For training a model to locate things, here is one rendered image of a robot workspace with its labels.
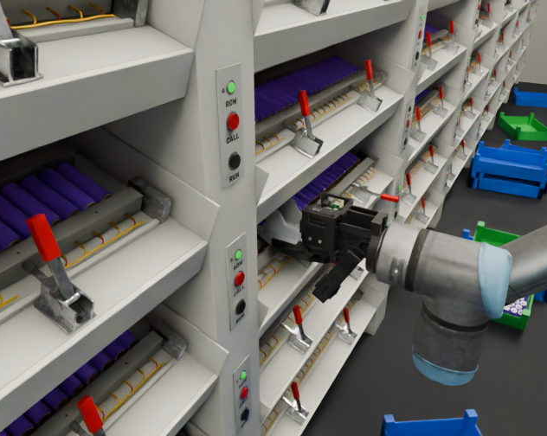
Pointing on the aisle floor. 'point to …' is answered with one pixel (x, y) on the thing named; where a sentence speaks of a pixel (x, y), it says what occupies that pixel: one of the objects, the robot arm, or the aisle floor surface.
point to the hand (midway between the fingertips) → (262, 227)
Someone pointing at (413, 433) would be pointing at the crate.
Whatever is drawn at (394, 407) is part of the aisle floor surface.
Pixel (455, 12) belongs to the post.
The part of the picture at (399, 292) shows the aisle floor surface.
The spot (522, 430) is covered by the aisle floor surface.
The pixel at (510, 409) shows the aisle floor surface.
